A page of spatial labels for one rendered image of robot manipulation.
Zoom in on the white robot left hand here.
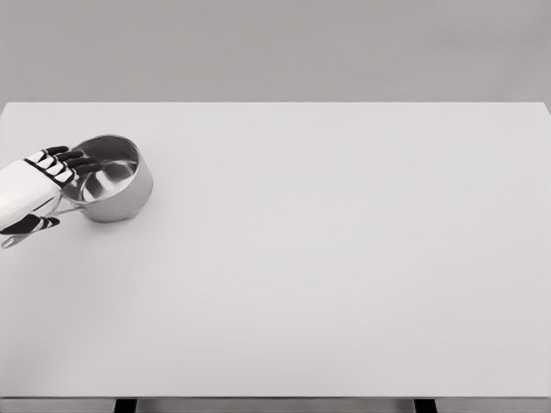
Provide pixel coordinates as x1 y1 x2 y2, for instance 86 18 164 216
0 145 98 236

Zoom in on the stainless steel saucepan with handle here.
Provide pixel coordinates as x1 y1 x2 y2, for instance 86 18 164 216
0 134 154 250

